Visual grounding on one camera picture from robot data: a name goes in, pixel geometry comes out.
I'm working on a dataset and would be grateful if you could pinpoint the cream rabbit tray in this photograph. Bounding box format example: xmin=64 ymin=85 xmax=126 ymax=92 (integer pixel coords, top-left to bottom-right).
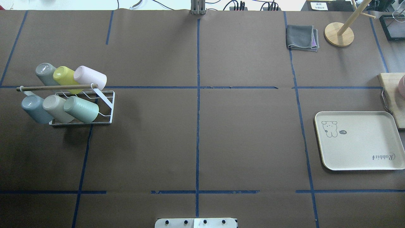
xmin=314 ymin=111 xmax=405 ymax=171

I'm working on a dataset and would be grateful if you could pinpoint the green cup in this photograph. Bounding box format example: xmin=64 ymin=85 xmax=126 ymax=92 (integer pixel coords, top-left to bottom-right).
xmin=63 ymin=96 xmax=99 ymax=123

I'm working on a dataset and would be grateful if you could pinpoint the pink cup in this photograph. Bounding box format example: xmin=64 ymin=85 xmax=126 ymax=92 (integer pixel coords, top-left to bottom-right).
xmin=73 ymin=66 xmax=107 ymax=90

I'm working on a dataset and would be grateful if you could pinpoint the yellow cup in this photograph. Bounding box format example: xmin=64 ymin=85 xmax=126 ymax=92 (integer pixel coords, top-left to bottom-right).
xmin=53 ymin=66 xmax=79 ymax=86

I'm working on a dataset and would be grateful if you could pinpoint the beige cup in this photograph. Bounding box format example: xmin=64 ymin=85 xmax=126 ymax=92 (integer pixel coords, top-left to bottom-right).
xmin=42 ymin=95 xmax=75 ymax=123

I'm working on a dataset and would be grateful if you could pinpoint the grey cup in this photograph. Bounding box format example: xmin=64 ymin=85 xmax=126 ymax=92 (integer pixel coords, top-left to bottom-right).
xmin=35 ymin=63 xmax=60 ymax=86

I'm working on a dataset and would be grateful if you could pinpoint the blue-grey cup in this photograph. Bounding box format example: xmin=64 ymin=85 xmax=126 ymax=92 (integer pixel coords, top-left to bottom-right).
xmin=21 ymin=95 xmax=54 ymax=124

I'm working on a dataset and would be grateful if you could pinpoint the grey folded cloth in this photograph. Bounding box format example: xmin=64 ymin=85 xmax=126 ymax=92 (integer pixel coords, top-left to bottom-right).
xmin=285 ymin=24 xmax=319 ymax=52

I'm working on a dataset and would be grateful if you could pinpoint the black label box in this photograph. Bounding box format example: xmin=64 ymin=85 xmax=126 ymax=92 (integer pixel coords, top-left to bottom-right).
xmin=301 ymin=0 xmax=354 ymax=12

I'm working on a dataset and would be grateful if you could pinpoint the wooden mug tree stand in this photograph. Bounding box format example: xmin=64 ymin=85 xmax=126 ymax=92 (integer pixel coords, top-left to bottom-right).
xmin=324 ymin=0 xmax=376 ymax=47

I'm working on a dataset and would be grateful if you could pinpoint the bamboo cutting board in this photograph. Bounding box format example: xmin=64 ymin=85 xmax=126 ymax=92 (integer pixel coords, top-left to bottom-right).
xmin=378 ymin=72 xmax=405 ymax=130

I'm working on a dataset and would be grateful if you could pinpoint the pink bowl with ice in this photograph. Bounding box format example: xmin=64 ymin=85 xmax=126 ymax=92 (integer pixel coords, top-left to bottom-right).
xmin=398 ymin=75 xmax=405 ymax=99

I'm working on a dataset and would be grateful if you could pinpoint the white wire cup rack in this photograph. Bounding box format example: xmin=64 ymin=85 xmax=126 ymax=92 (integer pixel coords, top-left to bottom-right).
xmin=16 ymin=83 xmax=115 ymax=126

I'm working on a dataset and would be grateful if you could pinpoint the grey aluminium post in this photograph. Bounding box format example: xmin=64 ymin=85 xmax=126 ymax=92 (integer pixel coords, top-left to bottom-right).
xmin=190 ymin=0 xmax=207 ymax=15

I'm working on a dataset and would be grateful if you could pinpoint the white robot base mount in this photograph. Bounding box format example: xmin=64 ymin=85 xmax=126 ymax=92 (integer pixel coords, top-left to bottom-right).
xmin=154 ymin=218 xmax=238 ymax=228

